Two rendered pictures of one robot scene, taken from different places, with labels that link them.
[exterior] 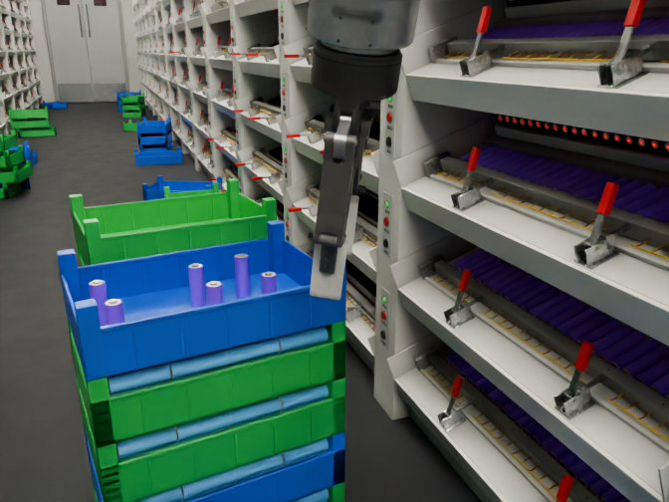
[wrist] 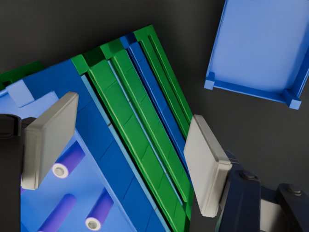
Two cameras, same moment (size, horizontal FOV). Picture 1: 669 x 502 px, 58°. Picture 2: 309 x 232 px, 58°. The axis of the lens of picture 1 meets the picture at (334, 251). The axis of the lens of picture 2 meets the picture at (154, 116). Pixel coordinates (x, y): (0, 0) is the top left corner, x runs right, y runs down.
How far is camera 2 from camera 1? 54 cm
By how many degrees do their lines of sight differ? 64
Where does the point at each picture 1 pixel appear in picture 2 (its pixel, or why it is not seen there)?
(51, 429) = not seen: hidden behind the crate
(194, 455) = (168, 155)
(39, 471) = not seen: hidden behind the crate
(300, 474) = (144, 70)
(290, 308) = (93, 133)
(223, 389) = (148, 159)
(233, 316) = (123, 190)
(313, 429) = (129, 68)
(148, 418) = (174, 202)
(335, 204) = not seen: outside the picture
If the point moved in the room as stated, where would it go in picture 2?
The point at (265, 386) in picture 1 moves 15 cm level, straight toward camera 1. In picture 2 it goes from (133, 124) to (251, 125)
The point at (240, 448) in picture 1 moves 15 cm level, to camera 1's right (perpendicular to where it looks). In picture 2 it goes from (155, 124) to (161, 26)
